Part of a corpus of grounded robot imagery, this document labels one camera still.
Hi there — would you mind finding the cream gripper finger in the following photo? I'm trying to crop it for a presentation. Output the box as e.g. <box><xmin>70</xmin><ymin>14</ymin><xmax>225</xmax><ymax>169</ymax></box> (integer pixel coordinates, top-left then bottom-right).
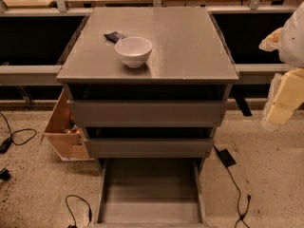
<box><xmin>264</xmin><ymin>104</ymin><xmax>294</xmax><ymax>124</ymax></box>
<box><xmin>258</xmin><ymin>28</ymin><xmax>282</xmax><ymax>52</ymax></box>

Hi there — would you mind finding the grey bottom drawer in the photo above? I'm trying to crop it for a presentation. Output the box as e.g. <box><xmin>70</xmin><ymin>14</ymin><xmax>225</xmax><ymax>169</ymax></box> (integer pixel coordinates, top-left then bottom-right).
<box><xmin>92</xmin><ymin>159</ymin><xmax>215</xmax><ymax>228</ymax></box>

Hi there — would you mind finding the grey drawer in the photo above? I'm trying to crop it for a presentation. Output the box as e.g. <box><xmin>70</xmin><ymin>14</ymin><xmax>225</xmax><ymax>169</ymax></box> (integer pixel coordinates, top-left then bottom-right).
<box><xmin>85</xmin><ymin>127</ymin><xmax>214</xmax><ymax>158</ymax></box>
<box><xmin>92</xmin><ymin>159</ymin><xmax>215</xmax><ymax>228</ymax></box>
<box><xmin>65</xmin><ymin>84</ymin><xmax>231</xmax><ymax>127</ymax></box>

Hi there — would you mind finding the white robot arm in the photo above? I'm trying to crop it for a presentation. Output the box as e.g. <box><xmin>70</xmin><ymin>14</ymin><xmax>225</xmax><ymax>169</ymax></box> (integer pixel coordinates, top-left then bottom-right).
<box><xmin>258</xmin><ymin>2</ymin><xmax>304</xmax><ymax>129</ymax></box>

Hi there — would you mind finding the grey drawer cabinet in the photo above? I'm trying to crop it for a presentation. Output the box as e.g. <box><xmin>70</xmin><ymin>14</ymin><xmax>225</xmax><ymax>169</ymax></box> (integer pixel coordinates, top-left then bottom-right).
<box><xmin>56</xmin><ymin>6</ymin><xmax>239</xmax><ymax>163</ymax></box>

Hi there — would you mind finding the grey middle drawer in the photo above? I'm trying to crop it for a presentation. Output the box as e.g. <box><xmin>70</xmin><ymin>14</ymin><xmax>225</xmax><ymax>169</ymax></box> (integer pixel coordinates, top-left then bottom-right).
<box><xmin>85</xmin><ymin>127</ymin><xmax>214</xmax><ymax>158</ymax></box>

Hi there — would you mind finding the grey top drawer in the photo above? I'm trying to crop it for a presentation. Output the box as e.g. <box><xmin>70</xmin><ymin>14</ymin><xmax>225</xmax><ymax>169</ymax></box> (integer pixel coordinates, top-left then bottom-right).
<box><xmin>65</xmin><ymin>84</ymin><xmax>231</xmax><ymax>127</ymax></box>

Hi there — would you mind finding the black power adapter right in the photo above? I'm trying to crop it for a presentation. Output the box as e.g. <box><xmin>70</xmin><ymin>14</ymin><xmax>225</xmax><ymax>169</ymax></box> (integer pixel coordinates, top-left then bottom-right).
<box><xmin>215</xmin><ymin>147</ymin><xmax>236</xmax><ymax>167</ymax></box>

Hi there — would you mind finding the white ceramic bowl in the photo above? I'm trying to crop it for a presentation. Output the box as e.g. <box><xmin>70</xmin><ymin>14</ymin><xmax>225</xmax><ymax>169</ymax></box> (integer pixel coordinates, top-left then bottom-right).
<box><xmin>114</xmin><ymin>36</ymin><xmax>152</xmax><ymax>68</ymax></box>

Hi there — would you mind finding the dark blue snack packet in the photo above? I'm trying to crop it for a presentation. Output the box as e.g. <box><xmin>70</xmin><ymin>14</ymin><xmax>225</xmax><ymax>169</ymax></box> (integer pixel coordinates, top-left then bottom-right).
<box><xmin>104</xmin><ymin>31</ymin><xmax>125</xmax><ymax>44</ymax></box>

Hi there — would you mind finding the wooden box on floor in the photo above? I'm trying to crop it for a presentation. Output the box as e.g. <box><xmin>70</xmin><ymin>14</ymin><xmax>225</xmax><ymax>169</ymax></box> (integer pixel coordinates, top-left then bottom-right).
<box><xmin>44</xmin><ymin>90</ymin><xmax>91</xmax><ymax>161</ymax></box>

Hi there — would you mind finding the black plug far left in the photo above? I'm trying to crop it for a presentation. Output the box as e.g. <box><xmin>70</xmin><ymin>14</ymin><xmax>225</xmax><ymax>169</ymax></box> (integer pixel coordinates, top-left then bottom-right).
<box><xmin>0</xmin><ymin>168</ymin><xmax>10</xmax><ymax>181</ymax></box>

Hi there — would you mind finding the black cable loop bottom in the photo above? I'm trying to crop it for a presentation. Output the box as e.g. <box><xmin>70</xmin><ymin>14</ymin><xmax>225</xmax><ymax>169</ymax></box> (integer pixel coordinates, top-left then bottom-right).
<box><xmin>65</xmin><ymin>194</ymin><xmax>93</xmax><ymax>228</ymax></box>

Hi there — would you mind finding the grey metal rail frame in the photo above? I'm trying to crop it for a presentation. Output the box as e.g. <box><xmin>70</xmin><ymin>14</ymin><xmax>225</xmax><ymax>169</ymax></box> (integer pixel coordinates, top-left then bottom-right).
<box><xmin>0</xmin><ymin>0</ymin><xmax>304</xmax><ymax>109</ymax></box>

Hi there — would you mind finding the black cable left floor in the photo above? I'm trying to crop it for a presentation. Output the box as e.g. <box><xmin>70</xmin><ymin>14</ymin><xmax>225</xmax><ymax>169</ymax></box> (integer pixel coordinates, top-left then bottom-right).
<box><xmin>0</xmin><ymin>111</ymin><xmax>38</xmax><ymax>154</ymax></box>

